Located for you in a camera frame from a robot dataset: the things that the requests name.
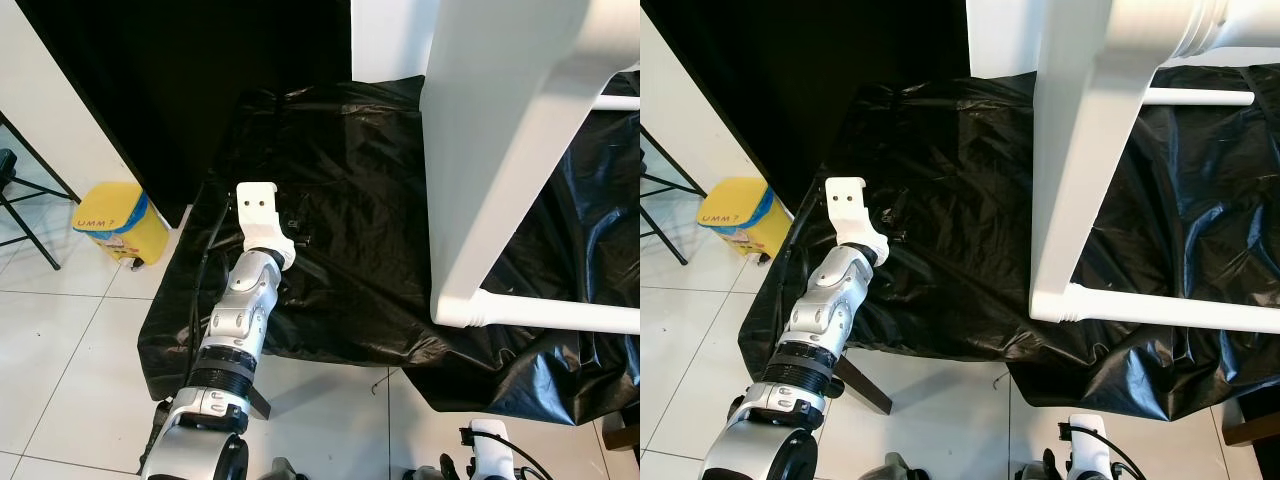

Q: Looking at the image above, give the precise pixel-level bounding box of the white plastic children table top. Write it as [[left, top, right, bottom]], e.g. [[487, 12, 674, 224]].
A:
[[420, 0, 641, 329], [1030, 0, 1280, 323]]

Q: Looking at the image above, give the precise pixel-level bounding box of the black plastic sheet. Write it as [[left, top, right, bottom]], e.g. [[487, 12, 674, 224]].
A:
[[738, 65, 1280, 421], [138, 72, 641, 426]]

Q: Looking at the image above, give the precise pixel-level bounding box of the yellow box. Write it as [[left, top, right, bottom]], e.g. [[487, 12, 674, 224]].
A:
[[72, 182, 171, 267], [698, 177, 796, 263]]

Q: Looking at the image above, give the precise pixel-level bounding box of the black door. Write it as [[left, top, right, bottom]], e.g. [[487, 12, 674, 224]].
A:
[[650, 0, 971, 217], [15, 0, 353, 227]]

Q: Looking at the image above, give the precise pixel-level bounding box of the black rubber floor mat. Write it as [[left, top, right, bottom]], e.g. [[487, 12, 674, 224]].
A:
[[1215, 440, 1280, 480]]

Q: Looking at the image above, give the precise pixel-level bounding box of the black folding metal stand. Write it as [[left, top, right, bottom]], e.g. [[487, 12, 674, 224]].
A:
[[0, 110, 81, 271], [640, 125, 709, 266]]

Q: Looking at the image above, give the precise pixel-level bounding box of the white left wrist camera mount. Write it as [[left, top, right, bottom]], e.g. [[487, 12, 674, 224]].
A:
[[825, 177, 891, 266], [235, 182, 298, 271]]

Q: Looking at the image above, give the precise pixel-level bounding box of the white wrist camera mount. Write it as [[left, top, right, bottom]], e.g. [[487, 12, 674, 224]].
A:
[[825, 177, 891, 266], [468, 420, 513, 480], [1065, 415, 1111, 480], [235, 182, 298, 271]]

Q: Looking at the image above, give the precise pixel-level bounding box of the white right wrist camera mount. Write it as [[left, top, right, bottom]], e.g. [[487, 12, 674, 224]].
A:
[[1065, 415, 1111, 480], [468, 420, 513, 480]]

